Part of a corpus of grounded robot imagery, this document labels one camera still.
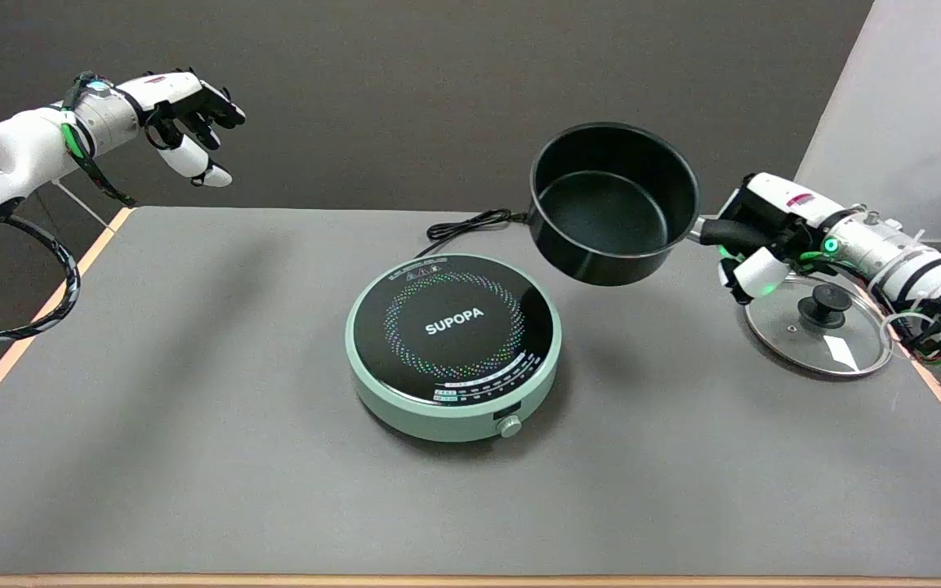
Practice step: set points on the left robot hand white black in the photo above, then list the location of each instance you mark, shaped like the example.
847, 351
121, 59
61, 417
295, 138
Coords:
180, 114

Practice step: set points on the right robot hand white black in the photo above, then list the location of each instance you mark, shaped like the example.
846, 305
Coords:
767, 214

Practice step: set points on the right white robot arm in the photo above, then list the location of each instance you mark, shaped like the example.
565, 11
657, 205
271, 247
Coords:
912, 273

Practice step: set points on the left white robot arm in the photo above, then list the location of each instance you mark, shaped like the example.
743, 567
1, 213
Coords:
29, 151

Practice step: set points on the glass pot lid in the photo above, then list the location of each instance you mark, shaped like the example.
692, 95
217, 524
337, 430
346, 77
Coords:
826, 327

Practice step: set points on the green SUPOPA induction cooker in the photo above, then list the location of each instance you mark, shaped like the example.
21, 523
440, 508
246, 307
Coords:
454, 347

